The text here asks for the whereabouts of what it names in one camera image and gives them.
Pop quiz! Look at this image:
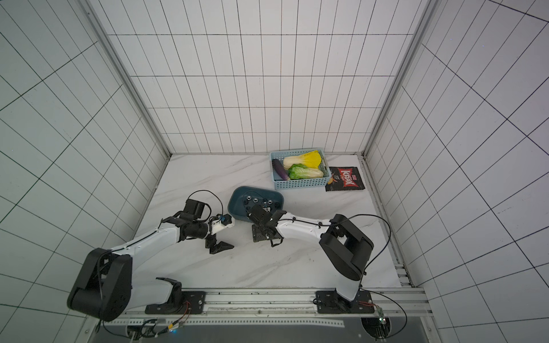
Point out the black Kray chips bag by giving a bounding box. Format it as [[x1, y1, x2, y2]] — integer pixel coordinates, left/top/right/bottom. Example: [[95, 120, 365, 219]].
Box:
[[325, 167, 365, 192]]

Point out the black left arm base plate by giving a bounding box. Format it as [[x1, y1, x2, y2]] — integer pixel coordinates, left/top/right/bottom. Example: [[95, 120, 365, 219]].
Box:
[[145, 291, 207, 316]]

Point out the light blue perforated basket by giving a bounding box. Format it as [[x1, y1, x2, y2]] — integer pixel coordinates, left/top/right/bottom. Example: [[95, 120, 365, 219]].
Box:
[[270, 149, 331, 190]]

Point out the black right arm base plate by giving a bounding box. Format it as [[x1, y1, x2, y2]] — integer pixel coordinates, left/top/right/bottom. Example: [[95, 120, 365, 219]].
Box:
[[313, 290, 375, 314]]

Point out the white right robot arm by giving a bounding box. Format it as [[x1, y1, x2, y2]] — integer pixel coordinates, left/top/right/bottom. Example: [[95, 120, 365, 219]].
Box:
[[247, 205, 375, 302]]

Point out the yellow napa cabbage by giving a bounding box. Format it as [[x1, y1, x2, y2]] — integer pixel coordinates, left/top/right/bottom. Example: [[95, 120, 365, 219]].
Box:
[[283, 150, 323, 170]]

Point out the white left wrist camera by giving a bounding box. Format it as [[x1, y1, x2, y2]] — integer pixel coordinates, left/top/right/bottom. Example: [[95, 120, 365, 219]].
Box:
[[209, 214, 235, 235]]

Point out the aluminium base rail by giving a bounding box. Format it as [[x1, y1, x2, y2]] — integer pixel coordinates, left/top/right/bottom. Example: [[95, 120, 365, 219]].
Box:
[[85, 288, 441, 342]]

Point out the dark teal storage box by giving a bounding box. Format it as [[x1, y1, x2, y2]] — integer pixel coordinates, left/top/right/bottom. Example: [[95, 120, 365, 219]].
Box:
[[228, 186, 285, 222]]

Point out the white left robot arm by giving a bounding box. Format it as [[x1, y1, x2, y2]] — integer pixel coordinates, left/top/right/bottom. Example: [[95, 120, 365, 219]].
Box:
[[67, 200, 234, 322]]

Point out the purple eggplant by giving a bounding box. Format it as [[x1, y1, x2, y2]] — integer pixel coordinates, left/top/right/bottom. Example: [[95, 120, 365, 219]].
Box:
[[272, 159, 290, 181]]

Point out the green lettuce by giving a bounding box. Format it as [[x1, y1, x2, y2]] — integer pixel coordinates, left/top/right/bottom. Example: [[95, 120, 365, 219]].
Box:
[[288, 164, 324, 180]]

